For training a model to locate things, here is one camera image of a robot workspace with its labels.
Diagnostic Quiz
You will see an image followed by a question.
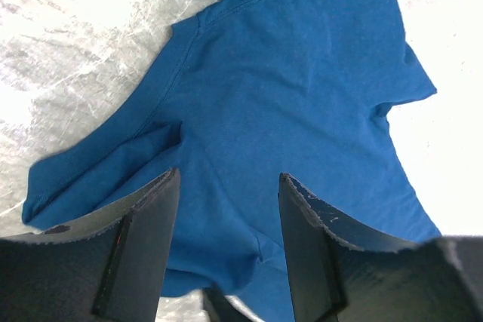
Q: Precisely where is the blue t-shirt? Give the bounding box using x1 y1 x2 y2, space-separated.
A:
22 0 440 321

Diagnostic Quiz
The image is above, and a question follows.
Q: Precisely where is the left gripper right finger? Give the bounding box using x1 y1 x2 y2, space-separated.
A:
278 173 482 321

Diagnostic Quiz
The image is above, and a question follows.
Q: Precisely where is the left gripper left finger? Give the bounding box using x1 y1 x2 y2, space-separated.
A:
1 169 180 321

